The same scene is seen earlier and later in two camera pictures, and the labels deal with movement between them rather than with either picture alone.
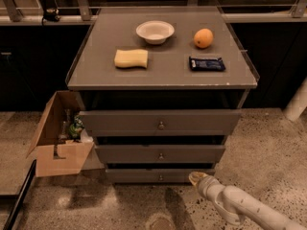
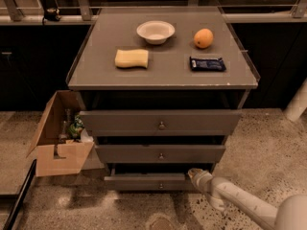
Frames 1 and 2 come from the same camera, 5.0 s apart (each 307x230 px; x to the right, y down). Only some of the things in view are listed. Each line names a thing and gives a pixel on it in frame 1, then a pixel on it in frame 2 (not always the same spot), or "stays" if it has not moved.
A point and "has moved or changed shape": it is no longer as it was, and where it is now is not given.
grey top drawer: [160, 123] stays
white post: [297, 103] stays
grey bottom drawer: [153, 175] has moved or changed shape
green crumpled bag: [76, 128] stays
